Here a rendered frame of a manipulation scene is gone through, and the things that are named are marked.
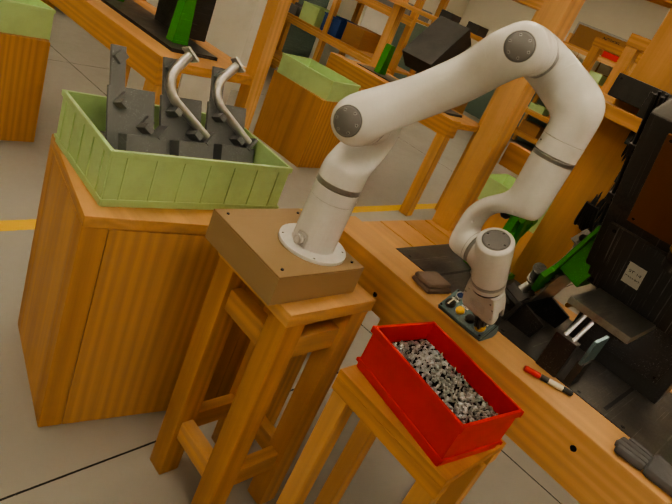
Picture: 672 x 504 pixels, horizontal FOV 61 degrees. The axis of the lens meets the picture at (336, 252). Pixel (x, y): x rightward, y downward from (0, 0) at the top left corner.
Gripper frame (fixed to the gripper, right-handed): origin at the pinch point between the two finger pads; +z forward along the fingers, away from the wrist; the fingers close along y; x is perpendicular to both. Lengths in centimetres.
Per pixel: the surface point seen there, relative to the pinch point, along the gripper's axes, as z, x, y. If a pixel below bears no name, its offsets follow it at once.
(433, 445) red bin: -10.1, -35.9, 17.9
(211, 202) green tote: -5, -31, -83
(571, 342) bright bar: 2.5, 13.1, 18.6
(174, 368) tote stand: 44, -66, -74
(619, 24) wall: 438, 920, -432
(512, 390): 7.2, -5.7, 16.4
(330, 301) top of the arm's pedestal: -6.8, -27.7, -27.1
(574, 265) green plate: -2.1, 30.4, 5.5
